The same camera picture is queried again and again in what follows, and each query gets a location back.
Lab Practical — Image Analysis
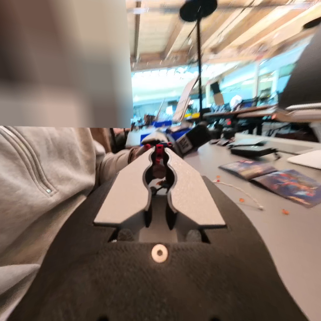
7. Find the black case with strap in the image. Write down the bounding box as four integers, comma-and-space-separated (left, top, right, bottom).
229, 145, 277, 158

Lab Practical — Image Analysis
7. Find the dark laptop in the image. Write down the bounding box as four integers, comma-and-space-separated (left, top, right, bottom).
278, 33, 321, 109

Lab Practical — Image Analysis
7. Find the black lego motorcycle with rider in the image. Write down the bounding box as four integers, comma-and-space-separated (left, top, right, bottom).
150, 179, 171, 196

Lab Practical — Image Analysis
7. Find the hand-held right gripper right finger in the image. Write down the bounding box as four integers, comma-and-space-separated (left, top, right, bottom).
166, 148, 227, 235

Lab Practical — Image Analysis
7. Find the person's grey hoodie torso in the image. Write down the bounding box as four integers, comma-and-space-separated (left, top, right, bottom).
0, 126, 106, 301

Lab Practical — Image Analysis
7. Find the silver laptop stand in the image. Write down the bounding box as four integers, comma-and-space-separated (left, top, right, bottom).
273, 103, 321, 170

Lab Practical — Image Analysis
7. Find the tall cardboard display board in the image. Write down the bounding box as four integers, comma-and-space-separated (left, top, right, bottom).
173, 76, 201, 122

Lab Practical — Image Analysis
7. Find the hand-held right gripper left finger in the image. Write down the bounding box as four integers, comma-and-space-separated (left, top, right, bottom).
93, 147, 154, 235

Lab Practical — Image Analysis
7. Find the white lego string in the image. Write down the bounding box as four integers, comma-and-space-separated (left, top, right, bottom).
213, 179, 264, 210

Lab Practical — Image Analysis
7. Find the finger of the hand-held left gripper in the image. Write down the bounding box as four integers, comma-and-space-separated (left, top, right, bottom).
140, 131, 168, 146

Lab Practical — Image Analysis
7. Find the black and tan hanging board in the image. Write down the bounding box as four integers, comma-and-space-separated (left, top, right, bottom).
210, 81, 225, 106

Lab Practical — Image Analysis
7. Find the brown background desk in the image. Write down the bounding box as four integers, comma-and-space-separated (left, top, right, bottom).
203, 105, 276, 119

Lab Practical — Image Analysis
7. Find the grey flat pouch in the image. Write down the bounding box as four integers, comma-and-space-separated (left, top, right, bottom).
229, 139, 267, 147

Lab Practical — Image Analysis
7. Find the person's left hand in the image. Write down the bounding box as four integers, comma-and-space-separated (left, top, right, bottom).
128, 147, 149, 163

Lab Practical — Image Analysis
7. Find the lego instruction booklet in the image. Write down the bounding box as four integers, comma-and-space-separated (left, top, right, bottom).
219, 160, 321, 208

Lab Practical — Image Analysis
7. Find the red blue lego minifigure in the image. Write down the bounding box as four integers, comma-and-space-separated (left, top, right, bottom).
153, 142, 173, 165

